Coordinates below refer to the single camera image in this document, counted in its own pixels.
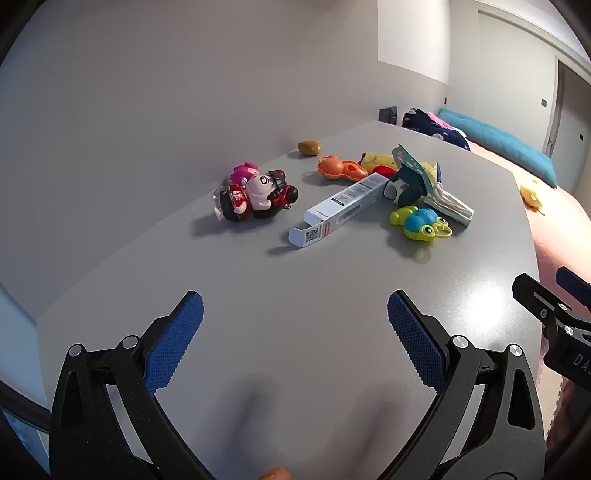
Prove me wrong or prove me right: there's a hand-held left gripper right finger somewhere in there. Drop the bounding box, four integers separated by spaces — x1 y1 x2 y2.
387 290 548 480

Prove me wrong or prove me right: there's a white-faced doll with black hat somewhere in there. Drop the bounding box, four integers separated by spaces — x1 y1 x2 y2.
246 169 299 219

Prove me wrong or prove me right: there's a pink-haired doll figure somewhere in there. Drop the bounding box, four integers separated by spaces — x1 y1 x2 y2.
229 162 259 186

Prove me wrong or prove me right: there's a person's right forearm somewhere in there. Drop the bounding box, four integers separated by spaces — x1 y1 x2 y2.
556 381 591 462

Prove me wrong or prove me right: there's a long white cardboard box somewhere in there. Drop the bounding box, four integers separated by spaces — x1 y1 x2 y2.
288 174 391 248

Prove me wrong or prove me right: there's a blue and green turtle toy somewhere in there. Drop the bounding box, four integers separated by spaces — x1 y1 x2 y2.
389 206 453 243

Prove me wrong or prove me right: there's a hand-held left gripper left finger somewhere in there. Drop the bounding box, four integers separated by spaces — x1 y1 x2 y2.
48 291 218 480

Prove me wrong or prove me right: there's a yellow plush toy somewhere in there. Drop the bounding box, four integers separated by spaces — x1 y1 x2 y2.
519 179 546 216

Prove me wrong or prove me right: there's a white tissue pack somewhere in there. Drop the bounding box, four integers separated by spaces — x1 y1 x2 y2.
424 181 475 227

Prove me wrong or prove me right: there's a red and black doll figure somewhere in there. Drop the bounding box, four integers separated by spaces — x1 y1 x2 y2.
213 184 252 223

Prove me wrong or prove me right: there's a yellow snack packet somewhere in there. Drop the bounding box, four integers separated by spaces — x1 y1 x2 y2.
359 151 442 185

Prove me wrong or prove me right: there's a pink pillow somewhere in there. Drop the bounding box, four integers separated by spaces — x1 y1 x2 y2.
427 111 459 131

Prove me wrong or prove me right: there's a teal butterfly toy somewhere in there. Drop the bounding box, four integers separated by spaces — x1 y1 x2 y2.
382 144 439 208

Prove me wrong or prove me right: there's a teal long cushion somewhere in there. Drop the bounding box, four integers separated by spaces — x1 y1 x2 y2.
436 108 558 188

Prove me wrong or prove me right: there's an orange plastic toy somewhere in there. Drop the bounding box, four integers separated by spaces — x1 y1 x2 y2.
317 155 369 183

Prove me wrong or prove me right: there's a navy printed pillow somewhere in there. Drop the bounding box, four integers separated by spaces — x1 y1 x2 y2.
401 108 472 152

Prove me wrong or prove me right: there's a pink and beige foam mat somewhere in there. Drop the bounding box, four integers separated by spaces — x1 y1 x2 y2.
538 323 578 444

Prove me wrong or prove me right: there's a grey room door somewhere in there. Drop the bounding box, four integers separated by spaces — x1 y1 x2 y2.
542 60 591 195

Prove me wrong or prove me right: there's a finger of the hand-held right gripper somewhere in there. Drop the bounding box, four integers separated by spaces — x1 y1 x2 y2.
555 266 591 319
512 273 570 326

